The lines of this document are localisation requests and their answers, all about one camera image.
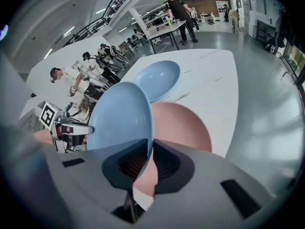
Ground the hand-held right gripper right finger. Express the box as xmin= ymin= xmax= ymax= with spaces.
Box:
xmin=142 ymin=138 xmax=283 ymax=229

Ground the large light blue plate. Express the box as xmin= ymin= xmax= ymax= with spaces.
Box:
xmin=86 ymin=81 xmax=153 ymax=183

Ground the black stair railing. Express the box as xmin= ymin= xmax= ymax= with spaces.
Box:
xmin=61 ymin=0 xmax=143 ymax=48

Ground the person's left forearm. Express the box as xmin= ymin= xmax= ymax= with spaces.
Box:
xmin=32 ymin=129 xmax=55 ymax=146

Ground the small light blue plate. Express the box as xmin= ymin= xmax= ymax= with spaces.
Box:
xmin=132 ymin=60 xmax=181 ymax=104

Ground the white shelf unit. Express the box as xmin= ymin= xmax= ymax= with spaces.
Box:
xmin=215 ymin=0 xmax=230 ymax=16

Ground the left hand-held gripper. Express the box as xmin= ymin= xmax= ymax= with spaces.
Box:
xmin=39 ymin=101 xmax=95 ymax=154

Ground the white table with black legs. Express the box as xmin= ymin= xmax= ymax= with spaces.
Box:
xmin=143 ymin=20 xmax=187 ymax=55

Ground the pink plate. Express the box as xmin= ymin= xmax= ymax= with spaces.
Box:
xmin=132 ymin=102 xmax=213 ymax=212

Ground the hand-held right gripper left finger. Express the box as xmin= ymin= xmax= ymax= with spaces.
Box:
xmin=44 ymin=138 xmax=150 ymax=229

